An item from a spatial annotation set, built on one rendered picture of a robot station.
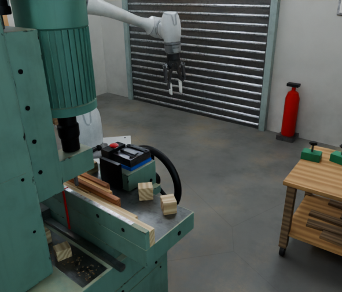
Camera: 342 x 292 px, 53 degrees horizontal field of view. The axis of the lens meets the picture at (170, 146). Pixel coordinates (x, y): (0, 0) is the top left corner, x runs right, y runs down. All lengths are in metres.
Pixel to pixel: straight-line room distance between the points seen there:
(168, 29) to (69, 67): 1.08
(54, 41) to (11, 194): 0.36
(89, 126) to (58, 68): 0.91
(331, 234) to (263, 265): 0.43
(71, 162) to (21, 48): 0.35
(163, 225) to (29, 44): 0.57
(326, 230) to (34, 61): 1.86
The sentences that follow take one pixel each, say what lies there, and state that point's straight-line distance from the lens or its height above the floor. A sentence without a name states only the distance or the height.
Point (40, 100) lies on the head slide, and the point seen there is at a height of 1.26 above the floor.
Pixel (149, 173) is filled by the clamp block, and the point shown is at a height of 0.92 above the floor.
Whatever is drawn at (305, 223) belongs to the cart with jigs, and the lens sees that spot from 2.30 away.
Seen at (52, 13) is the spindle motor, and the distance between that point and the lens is 0.87.
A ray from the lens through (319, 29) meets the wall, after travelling 3.70.
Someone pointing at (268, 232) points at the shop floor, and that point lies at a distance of 2.47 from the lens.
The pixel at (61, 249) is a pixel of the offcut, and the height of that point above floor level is 0.83.
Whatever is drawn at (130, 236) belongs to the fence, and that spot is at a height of 0.92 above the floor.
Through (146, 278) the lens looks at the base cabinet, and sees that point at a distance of 1.17.
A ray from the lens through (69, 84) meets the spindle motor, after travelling 0.90.
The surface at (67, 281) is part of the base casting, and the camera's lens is 1.01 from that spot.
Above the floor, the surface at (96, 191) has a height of 0.95.
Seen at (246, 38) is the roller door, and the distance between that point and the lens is 3.95.
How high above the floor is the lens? 1.50
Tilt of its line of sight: 25 degrees down
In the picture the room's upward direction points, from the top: 1 degrees counter-clockwise
